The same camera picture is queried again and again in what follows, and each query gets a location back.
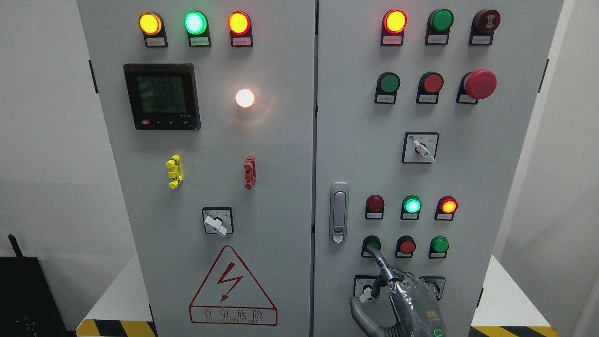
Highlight green start push button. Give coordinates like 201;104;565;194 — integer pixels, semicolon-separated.
361;235;381;258

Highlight green push button upper row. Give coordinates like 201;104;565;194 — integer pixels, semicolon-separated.
374;71;401;104

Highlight red push button lower row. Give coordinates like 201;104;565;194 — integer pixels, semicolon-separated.
395;235;416;258

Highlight red push button row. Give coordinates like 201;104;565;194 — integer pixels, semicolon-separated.
395;235;416;258
416;71;444;104

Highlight red push button upper row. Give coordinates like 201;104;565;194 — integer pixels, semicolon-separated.
416;71;444;104

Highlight green push button lower right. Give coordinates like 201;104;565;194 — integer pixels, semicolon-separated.
428;235;450;259

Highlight red emergency stop mushroom button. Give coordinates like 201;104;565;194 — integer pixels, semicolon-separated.
456;69;497;105

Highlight red terminal connector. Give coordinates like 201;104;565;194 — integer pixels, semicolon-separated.
244;155;256;190

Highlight dark red indicator light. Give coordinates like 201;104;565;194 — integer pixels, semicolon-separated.
365;195;385;220

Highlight white lit indicator lamp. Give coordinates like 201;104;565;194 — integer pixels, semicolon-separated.
235;89;255;108

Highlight grey left cabinet door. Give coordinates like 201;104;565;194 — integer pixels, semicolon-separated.
77;0;316;337

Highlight grey cabinet door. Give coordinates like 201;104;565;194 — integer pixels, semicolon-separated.
77;0;316;337
313;0;563;337

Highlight green lit indicator lower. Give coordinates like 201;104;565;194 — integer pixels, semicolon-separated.
400;195;422;220

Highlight yellow terminal connector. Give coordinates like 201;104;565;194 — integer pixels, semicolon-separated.
166;154;183;189

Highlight grey right cabinet door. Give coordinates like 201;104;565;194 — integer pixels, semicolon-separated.
313;0;563;337

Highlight red electric hazard warning sticker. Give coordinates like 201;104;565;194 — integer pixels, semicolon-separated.
189;245;278;326

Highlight red lit indicator lower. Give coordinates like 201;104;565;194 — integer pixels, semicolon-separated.
434;196;458;220

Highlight black digital power meter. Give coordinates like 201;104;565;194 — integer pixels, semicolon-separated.
123;63;201;131

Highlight orange red indicator light top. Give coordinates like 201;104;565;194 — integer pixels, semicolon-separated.
227;11;253;47

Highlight orange lit indicator right door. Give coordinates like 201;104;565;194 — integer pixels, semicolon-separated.
380;9;407;46

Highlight green lit indicator light top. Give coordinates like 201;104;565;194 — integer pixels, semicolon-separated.
184;11;212;47

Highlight green indicator light top right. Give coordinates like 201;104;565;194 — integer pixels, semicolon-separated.
425;8;455;45

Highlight yellow indicator light top left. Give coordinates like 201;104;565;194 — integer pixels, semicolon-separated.
138;12;168;48

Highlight white platform yellow black stripes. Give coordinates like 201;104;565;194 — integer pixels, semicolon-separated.
76;256;558;337

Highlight dark red buzzer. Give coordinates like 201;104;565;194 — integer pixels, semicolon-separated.
468;9;501;45

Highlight black box with antenna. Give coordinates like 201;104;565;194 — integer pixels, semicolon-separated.
0;234;66;337

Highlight silver door handle lock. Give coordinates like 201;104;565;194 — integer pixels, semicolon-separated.
329;182;349;244

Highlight white rotary switch left door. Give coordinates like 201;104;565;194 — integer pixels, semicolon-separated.
201;207;234;237

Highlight white rotary switch upper right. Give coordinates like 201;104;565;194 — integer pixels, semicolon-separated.
402;132;440;164

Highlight white rotary switch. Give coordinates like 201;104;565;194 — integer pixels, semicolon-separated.
402;132;440;164
353;275;385;304

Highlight white rotary switch lower right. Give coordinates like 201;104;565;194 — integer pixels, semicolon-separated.
353;275;385;304

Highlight black selector knob switch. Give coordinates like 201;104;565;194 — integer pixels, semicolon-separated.
420;276;446;301

